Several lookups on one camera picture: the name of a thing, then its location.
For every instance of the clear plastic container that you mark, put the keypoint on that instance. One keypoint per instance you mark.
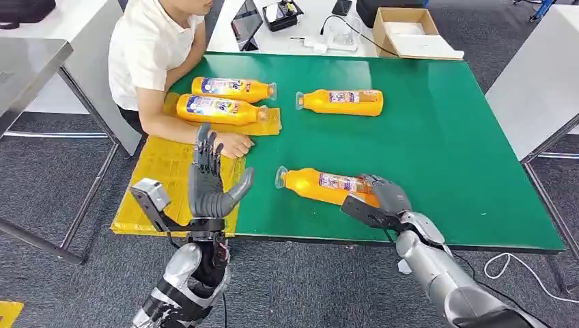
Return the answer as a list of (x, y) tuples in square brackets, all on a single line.
[(343, 35)]

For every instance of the person's right hand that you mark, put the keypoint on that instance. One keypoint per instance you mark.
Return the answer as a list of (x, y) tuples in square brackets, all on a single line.
[(235, 145)]

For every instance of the black tablet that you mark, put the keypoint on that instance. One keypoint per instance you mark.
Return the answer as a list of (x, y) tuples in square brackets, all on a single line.
[(246, 22)]

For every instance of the black tray with parts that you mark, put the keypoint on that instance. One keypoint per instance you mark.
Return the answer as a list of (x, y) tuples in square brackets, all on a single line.
[(280, 16)]

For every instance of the yellow floor marker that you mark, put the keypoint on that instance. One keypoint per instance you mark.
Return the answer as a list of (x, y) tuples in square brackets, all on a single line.
[(8, 313)]

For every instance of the white adapter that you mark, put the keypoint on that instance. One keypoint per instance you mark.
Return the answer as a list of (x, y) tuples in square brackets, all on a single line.
[(319, 47)]

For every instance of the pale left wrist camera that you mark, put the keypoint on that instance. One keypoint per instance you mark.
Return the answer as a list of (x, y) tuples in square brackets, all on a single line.
[(151, 194)]

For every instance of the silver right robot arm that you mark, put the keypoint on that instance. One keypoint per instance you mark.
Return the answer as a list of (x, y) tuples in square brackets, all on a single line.
[(443, 280)]

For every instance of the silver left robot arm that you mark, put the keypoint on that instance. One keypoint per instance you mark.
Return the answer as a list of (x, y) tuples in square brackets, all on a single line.
[(181, 276)]

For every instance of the orange drink bottle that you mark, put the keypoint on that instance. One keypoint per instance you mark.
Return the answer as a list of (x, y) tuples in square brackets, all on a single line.
[(249, 115), (253, 90), (325, 106), (312, 185)]

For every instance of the white desk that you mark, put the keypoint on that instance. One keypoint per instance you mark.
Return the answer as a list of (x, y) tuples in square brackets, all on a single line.
[(312, 18)]

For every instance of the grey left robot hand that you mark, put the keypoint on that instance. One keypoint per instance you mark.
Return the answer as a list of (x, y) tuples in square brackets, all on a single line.
[(206, 194)]

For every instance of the yellow sheet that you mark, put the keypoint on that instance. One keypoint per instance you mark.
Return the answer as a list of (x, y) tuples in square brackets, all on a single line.
[(154, 181)]

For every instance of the green table mat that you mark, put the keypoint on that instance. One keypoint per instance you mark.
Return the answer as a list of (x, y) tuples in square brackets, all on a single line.
[(443, 149)]

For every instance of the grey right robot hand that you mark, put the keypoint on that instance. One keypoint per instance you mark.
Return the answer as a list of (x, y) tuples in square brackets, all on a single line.
[(391, 197)]

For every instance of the white table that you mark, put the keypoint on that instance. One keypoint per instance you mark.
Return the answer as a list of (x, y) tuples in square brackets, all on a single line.
[(90, 77)]

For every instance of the white sheet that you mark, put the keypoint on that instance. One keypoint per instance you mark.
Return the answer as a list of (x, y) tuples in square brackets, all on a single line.
[(423, 44)]

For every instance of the blue object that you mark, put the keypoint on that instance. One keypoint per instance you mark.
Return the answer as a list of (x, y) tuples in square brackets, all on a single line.
[(543, 8)]

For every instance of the black bag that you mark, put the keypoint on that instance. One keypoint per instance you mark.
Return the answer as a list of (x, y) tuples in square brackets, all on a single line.
[(25, 10)]

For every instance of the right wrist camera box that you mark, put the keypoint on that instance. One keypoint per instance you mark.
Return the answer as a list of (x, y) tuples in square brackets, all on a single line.
[(364, 212)]

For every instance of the cardboard box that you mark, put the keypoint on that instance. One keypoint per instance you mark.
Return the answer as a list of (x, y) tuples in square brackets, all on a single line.
[(382, 36)]

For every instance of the black phone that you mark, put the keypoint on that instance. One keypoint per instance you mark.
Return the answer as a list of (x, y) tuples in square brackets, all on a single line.
[(341, 6)]

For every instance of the grey table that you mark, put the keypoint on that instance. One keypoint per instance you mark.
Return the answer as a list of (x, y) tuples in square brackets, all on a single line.
[(534, 90)]

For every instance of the steel table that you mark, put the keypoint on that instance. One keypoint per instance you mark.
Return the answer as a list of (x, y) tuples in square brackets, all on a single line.
[(27, 70)]

